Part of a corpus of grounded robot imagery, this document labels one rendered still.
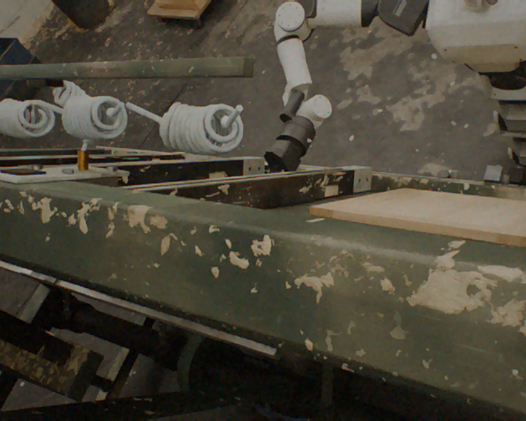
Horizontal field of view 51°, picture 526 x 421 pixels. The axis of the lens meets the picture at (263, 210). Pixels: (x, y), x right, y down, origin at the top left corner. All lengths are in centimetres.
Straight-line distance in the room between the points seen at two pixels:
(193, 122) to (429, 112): 246
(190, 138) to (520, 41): 94
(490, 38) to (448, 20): 11
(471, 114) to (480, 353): 263
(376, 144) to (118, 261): 250
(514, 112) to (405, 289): 167
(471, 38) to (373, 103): 181
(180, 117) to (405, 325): 41
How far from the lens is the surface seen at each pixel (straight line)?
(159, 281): 58
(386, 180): 172
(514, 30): 144
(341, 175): 154
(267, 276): 49
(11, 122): 101
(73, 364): 183
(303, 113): 149
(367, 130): 311
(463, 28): 146
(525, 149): 239
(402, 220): 111
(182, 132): 71
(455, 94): 313
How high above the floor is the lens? 226
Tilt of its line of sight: 48 degrees down
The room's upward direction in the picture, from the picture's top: 39 degrees counter-clockwise
